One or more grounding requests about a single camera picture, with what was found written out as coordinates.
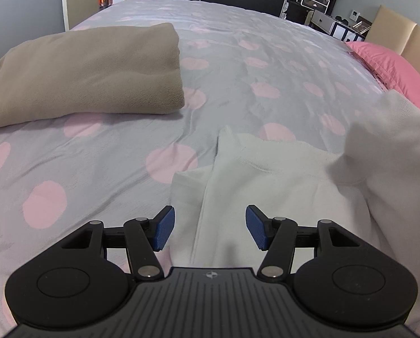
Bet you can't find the pink pillow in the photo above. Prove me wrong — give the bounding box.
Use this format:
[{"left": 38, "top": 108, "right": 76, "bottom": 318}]
[{"left": 346, "top": 41, "right": 420, "bottom": 117}]

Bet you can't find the white nightstand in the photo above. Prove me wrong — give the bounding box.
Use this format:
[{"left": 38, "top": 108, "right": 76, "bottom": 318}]
[{"left": 310, "top": 10, "right": 373, "bottom": 42}]

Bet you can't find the grey pink-dotted bed cover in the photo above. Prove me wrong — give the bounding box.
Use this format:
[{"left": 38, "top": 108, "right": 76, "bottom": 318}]
[{"left": 0, "top": 0, "right": 390, "bottom": 338}]

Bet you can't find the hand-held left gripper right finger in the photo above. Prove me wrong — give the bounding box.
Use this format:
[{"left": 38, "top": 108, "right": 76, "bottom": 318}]
[{"left": 245, "top": 204, "right": 360, "bottom": 282}]

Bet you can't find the folded tan garment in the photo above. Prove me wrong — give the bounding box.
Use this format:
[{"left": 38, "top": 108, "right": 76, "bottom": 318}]
[{"left": 0, "top": 23, "right": 186, "bottom": 132}]

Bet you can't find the white sweatshirt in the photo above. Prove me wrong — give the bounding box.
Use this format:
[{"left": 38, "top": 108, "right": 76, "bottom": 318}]
[{"left": 169, "top": 90, "right": 420, "bottom": 333}]

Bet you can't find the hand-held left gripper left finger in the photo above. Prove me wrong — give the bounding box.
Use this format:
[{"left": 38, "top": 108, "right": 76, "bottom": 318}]
[{"left": 60, "top": 205, "right": 176, "bottom": 282}]

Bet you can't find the beige padded headboard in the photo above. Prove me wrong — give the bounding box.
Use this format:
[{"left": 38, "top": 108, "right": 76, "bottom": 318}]
[{"left": 366, "top": 5, "right": 420, "bottom": 78}]

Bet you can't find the black cabinet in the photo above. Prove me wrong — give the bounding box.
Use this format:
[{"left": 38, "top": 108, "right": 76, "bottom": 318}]
[{"left": 286, "top": 2, "right": 314, "bottom": 25}]

